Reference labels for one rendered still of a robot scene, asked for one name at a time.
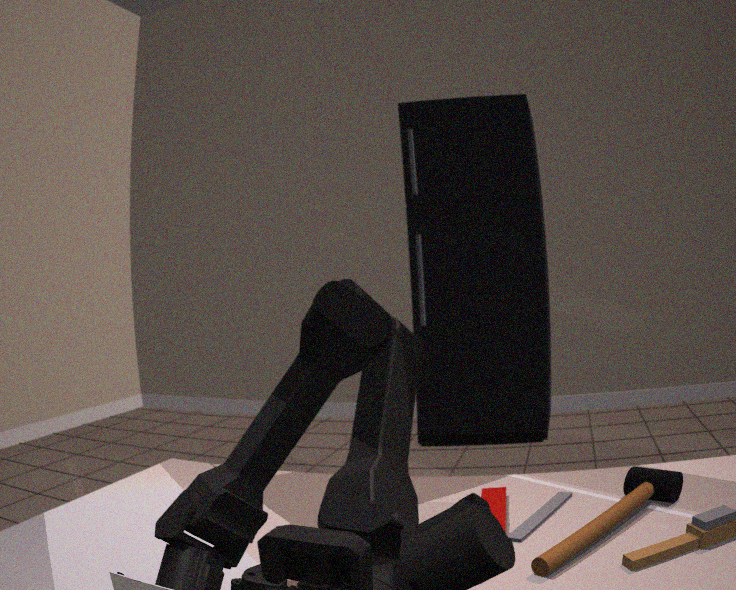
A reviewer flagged black rubber mallet with wooden handle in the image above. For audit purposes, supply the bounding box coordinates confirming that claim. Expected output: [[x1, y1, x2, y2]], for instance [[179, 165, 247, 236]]
[[531, 466, 683, 577]]

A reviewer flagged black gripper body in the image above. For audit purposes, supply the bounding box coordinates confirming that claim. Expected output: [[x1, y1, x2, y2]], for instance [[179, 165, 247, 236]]
[[257, 524, 393, 590]]

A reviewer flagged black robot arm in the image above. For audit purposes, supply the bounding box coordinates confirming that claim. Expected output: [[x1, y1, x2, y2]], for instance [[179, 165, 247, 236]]
[[154, 279, 516, 590]]

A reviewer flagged red bar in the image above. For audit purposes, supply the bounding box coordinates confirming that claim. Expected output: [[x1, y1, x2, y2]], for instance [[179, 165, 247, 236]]
[[481, 487, 506, 532]]

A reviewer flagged grey flat bar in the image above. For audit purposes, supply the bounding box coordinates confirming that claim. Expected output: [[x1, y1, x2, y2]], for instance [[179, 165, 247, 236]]
[[507, 492, 573, 543]]

